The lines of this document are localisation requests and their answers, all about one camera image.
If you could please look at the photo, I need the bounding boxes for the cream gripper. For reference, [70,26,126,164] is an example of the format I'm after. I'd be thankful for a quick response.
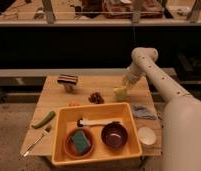
[122,71,140,90]

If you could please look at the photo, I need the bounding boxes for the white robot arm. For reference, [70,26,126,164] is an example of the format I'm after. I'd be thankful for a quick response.
[123,47,201,171]

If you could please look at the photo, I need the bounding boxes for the green pear toy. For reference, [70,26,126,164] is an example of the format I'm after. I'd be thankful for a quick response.
[114,88,127,101]

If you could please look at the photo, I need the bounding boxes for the blue grey cloth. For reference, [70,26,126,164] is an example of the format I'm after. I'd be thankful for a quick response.
[131,105,156,120]

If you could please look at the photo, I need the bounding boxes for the dark red grapes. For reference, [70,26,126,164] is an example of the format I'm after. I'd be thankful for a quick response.
[89,92,104,104]

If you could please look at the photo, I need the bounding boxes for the purple bowl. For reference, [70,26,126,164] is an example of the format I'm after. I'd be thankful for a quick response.
[101,123,128,149]

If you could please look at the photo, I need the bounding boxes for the striped block on stand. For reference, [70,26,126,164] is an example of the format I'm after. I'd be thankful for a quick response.
[57,74,78,93]

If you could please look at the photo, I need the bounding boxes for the small orange object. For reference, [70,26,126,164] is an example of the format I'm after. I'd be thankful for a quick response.
[68,102,80,107]

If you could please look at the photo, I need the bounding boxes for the wooden table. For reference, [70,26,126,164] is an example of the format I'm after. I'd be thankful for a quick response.
[20,76,162,156]

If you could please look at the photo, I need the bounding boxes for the yellow plastic bin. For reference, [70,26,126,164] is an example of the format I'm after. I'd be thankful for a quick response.
[52,103,142,166]

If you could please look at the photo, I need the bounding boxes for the green sponge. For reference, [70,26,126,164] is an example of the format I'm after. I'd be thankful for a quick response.
[71,130,91,155]

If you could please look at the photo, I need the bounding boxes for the orange bowl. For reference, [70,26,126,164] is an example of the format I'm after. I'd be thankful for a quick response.
[63,128,95,159]

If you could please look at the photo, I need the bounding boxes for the green cucumber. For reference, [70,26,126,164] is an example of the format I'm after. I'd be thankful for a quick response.
[31,111,56,129]

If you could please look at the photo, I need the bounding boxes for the silver fork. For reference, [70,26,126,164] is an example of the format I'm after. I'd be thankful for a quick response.
[22,125,52,157]

